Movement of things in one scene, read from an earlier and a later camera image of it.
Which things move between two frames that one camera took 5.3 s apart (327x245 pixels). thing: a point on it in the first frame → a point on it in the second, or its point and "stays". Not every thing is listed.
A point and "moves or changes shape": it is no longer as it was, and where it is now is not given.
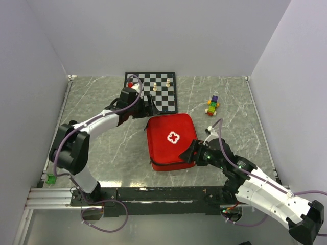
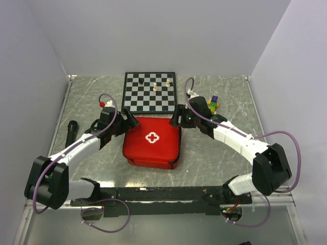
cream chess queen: (168, 84) stays
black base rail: (145, 201) stays
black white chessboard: (162, 86) stays
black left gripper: (150, 111) → (133, 121)
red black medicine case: (168, 136) moves or changes shape
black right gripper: (196, 146) → (181, 111)
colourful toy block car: (213, 103) stays
